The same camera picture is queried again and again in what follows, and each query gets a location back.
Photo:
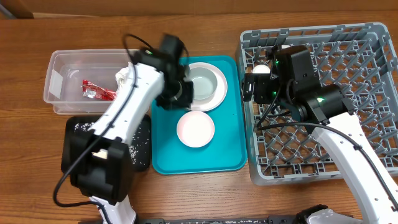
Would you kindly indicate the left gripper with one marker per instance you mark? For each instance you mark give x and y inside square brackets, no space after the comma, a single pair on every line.
[185,99]

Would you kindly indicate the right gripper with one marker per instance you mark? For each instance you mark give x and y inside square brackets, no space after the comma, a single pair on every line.
[262,81]

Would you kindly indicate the white paper cup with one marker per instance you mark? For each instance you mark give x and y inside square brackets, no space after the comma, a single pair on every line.
[261,69]

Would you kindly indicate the white bowl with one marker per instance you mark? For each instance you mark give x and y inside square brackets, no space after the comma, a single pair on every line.
[204,83]

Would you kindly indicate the large white plate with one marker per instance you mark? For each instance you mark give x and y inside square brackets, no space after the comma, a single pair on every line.
[220,93]

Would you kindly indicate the small white plate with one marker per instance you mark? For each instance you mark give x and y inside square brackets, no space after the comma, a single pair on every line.
[195,129]

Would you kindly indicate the white napkin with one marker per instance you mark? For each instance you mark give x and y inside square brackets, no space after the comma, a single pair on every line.
[121,76]

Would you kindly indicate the rice and food scraps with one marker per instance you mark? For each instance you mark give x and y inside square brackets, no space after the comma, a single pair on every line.
[140,147]

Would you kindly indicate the red snack wrapper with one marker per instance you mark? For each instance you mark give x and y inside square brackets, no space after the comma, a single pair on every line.
[91,90]

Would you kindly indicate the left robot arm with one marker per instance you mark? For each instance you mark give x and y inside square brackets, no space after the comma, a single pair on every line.
[96,164]

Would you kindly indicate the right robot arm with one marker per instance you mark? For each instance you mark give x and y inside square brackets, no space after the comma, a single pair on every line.
[327,114]

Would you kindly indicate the grey dishwasher rack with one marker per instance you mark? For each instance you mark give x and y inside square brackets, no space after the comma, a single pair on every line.
[361,59]

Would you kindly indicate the black tray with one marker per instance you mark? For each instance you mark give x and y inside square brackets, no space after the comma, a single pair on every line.
[84,123]

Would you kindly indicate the teal serving tray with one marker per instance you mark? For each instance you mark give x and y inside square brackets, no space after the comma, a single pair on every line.
[227,149]

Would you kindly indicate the clear plastic bin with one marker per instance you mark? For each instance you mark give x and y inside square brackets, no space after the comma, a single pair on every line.
[68,68]

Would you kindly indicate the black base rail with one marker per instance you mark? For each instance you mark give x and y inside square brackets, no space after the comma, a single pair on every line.
[273,219]

